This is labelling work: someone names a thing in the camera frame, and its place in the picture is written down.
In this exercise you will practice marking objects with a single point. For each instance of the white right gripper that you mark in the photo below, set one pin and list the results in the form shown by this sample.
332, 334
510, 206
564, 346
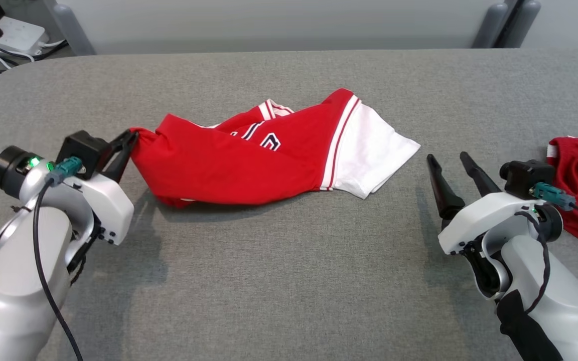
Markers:
489, 215

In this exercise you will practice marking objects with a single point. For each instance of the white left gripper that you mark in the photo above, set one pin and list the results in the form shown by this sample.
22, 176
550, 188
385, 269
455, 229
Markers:
108, 205

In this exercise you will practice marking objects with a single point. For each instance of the red jersey with white sleeves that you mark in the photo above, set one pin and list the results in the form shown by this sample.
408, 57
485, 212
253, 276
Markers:
229, 165

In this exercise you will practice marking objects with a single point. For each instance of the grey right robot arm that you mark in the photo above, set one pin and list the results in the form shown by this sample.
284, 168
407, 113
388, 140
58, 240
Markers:
570, 311

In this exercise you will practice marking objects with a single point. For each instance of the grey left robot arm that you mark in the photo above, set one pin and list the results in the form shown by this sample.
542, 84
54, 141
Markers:
13, 301

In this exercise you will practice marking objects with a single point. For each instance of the white power strip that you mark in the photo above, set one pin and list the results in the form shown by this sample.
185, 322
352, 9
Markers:
18, 32

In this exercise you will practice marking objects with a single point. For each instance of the grey partition panel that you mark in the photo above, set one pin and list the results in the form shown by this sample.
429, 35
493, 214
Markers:
269, 25
570, 20

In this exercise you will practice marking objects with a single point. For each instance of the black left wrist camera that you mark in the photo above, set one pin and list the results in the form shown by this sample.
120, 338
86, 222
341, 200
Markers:
83, 150

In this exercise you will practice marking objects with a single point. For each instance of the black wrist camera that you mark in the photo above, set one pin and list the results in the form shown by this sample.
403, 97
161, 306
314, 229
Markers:
83, 150
525, 175

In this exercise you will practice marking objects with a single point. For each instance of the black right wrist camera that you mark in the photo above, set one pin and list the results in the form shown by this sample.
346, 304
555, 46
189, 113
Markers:
525, 175

